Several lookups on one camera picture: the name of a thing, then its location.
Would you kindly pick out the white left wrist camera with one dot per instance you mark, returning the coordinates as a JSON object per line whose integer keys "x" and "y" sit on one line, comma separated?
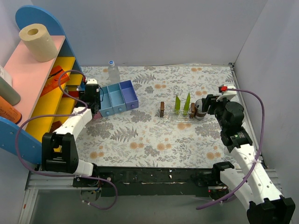
{"x": 91, "y": 81}

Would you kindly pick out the orange tube on shelf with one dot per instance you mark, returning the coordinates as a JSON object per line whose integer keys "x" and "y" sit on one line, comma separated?
{"x": 9, "y": 112}

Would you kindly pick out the teal drawer box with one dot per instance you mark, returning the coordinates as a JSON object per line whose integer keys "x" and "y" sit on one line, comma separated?
{"x": 105, "y": 103}

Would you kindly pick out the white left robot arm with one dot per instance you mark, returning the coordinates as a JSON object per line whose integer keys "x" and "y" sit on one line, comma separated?
{"x": 59, "y": 151}

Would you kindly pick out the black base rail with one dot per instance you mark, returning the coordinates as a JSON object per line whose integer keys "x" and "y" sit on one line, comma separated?
{"x": 141, "y": 181}

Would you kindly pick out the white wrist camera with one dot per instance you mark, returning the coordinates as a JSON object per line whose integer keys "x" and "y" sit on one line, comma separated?
{"x": 91, "y": 81}
{"x": 226, "y": 91}

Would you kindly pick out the small red box low shelf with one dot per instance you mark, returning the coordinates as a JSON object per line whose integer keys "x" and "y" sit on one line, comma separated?
{"x": 55, "y": 125}

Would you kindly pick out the blue pink yellow shelf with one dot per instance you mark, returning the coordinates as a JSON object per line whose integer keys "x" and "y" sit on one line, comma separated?
{"x": 29, "y": 77}

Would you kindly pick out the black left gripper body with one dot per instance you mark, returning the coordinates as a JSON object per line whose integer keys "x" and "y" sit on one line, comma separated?
{"x": 96, "y": 108}

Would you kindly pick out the clear textured tray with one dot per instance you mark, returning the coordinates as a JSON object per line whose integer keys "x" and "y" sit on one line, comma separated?
{"x": 170, "y": 116}

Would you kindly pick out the grey green bottle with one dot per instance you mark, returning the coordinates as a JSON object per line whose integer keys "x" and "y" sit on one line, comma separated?
{"x": 8, "y": 93}

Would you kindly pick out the purple drawer box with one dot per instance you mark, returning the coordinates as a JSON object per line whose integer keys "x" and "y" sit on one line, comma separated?
{"x": 129, "y": 95}

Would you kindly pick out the beige paper towel roll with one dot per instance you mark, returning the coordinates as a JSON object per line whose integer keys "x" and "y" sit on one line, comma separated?
{"x": 39, "y": 42}

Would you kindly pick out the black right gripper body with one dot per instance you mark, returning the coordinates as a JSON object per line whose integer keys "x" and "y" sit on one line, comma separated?
{"x": 209, "y": 104}

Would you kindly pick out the orange box on shelf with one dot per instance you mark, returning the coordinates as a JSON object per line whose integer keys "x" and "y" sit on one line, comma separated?
{"x": 52, "y": 81}

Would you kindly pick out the pink drawer box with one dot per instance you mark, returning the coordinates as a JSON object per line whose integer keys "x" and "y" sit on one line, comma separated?
{"x": 97, "y": 115}

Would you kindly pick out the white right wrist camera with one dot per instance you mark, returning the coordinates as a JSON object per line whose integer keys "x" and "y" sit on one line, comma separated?
{"x": 226, "y": 91}

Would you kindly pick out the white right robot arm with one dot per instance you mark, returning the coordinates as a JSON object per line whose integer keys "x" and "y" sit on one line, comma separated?
{"x": 262, "y": 200}

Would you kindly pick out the clear plastic water bottle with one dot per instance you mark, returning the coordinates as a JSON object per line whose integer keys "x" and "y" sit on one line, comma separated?
{"x": 113, "y": 72}

